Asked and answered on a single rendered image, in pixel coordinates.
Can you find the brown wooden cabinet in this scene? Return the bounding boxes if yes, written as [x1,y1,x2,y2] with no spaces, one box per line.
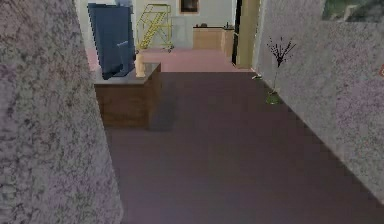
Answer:
[93,62,163,129]

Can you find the beige vase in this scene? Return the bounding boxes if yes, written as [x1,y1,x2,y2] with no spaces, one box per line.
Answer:
[134,52,147,79]

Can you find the light wooden counter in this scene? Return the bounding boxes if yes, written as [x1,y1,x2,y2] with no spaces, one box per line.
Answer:
[192,25,236,58]

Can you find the yellow step ladder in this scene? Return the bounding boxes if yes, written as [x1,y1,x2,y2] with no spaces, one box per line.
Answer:
[136,3,175,53]

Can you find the tan room door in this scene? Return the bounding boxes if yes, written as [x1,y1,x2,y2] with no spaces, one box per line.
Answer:
[235,0,261,69]

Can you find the bare twig plant green pot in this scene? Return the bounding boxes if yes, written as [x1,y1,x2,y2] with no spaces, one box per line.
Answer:
[265,37,297,106]

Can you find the dark blue television set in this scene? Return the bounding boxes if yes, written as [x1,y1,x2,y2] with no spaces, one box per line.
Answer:
[87,2,137,81]

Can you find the green framed wall picture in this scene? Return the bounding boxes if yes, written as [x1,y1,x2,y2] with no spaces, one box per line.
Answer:
[321,0,384,24]

